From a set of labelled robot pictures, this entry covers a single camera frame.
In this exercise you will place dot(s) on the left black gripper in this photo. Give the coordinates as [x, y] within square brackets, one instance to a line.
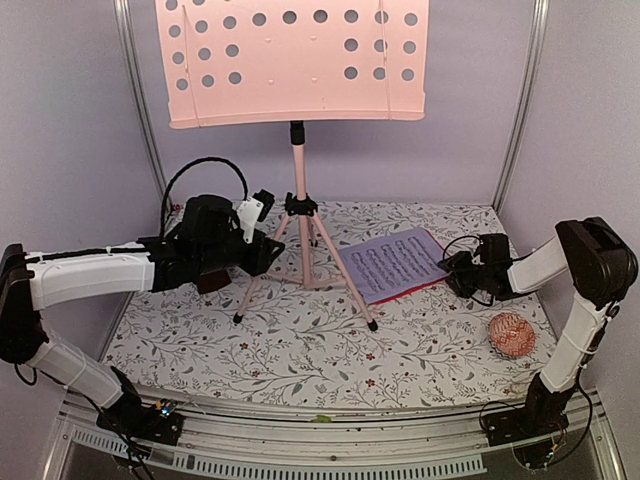
[261, 259]

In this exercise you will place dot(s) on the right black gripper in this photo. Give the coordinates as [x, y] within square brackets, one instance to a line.
[457, 262]

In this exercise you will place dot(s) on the purple sheet music page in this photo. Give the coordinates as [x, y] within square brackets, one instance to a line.
[359, 268]

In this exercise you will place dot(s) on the brown wooden metronome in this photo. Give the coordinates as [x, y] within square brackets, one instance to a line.
[212, 282]

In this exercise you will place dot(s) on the pink music stand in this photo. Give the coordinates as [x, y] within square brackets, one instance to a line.
[246, 62]

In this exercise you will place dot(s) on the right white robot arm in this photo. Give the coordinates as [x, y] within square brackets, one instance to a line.
[602, 268]

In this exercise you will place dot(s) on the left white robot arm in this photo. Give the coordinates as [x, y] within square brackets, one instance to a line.
[212, 237]

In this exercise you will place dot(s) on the floral table mat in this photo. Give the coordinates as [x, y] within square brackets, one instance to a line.
[312, 348]

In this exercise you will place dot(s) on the red patterned egg shaker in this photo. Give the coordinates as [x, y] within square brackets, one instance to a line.
[511, 335]

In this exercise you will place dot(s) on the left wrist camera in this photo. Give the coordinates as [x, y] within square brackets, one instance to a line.
[252, 211]

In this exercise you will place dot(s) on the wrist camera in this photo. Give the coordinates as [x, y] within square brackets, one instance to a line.
[494, 250]
[252, 211]

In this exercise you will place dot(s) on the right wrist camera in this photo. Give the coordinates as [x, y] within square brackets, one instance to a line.
[494, 250]

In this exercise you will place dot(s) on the right metal frame post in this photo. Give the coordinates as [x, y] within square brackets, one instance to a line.
[531, 66]

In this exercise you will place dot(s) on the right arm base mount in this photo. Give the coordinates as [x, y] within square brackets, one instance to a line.
[515, 424]

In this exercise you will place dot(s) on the aluminium front rail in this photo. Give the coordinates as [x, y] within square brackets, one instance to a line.
[223, 439]

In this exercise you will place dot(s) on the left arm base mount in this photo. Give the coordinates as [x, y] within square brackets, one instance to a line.
[159, 422]

